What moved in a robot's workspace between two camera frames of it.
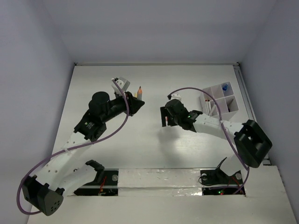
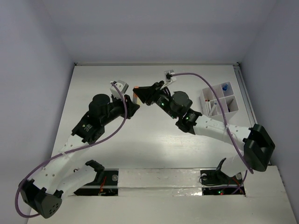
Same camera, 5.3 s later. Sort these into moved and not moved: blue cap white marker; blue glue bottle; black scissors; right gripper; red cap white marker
Moved: right gripper
Not moved: blue glue bottle; blue cap white marker; black scissors; red cap white marker
